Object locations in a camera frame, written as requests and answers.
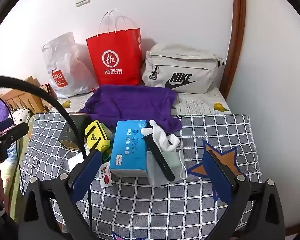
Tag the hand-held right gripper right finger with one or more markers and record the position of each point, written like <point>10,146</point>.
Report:
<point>216,177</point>

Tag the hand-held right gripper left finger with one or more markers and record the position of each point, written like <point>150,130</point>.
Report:
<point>86,177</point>

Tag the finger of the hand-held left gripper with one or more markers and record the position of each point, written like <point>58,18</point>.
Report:
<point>2,127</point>
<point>16,132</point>

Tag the white sponge block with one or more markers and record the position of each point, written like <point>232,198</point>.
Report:
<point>76,161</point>

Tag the mint face mask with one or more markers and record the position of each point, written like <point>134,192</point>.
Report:
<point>176,160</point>

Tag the yellow pouch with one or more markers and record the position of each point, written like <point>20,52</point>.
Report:
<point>97,135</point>

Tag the white sock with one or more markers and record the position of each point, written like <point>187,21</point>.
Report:
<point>162,140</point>

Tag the purple towel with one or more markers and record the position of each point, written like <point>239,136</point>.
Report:
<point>130,105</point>

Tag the person's left forearm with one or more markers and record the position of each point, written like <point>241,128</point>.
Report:
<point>2,230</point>

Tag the purple plush toy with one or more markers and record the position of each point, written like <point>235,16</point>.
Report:
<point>2,110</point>

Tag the white floral pillow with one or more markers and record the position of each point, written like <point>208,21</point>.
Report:
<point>21,115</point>

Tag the pastel patterned quilt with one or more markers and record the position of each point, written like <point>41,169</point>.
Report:
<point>11,180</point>

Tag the wooden knife block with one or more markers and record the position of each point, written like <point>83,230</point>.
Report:
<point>22,100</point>

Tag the dark green tea tin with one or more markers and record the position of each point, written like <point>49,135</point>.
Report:
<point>70,135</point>

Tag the blue tissue pack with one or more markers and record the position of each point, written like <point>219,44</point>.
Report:
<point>128,150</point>

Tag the brown framed box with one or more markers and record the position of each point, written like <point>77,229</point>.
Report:
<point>45,90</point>

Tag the grey checked blanket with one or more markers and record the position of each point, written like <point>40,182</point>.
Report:
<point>145,200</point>

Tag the white plastic shopping bag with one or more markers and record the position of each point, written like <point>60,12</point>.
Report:
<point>65,62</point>

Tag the red paper bag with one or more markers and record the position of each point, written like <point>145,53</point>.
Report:
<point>115,62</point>

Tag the grey waist bag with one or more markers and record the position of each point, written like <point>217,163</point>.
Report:
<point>185,62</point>

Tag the wooden door frame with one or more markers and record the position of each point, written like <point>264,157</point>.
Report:
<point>236,30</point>

